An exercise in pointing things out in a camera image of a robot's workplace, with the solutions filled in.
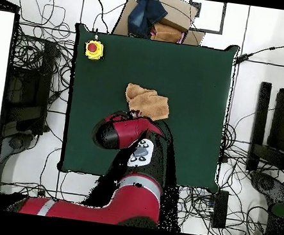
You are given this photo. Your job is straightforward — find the orange terry towel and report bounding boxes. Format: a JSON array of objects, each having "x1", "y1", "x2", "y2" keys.
[{"x1": 121, "y1": 82, "x2": 173, "y2": 123}]

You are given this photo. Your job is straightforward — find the yellow emergency stop button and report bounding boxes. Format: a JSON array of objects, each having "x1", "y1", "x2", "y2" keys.
[{"x1": 83, "y1": 38, "x2": 106, "y2": 62}]

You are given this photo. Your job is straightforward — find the folded orange towel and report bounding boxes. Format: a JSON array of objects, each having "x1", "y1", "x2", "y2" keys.
[{"x1": 149, "y1": 21, "x2": 186, "y2": 45}]

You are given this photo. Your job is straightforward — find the blue jeans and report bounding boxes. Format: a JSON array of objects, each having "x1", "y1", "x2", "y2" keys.
[{"x1": 125, "y1": 0, "x2": 171, "y2": 41}]

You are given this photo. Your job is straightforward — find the black stand base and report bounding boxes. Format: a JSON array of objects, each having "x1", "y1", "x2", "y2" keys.
[
  {"x1": 0, "y1": 35, "x2": 58, "y2": 144},
  {"x1": 244, "y1": 80, "x2": 284, "y2": 178}
]

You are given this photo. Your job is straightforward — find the brown cardboard box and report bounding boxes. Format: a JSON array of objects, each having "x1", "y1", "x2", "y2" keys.
[{"x1": 111, "y1": 0, "x2": 210, "y2": 47}]

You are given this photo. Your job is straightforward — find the black power strip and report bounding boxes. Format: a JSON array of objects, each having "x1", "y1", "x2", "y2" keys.
[{"x1": 210, "y1": 189, "x2": 231, "y2": 229}]

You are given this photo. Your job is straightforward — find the black power adapter cable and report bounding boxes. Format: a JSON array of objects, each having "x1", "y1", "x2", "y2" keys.
[{"x1": 234, "y1": 17, "x2": 284, "y2": 71}]

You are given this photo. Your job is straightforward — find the black pedestal foot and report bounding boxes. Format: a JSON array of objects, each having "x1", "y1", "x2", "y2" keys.
[
  {"x1": 246, "y1": 170, "x2": 284, "y2": 209},
  {"x1": 0, "y1": 130, "x2": 36, "y2": 171}
]

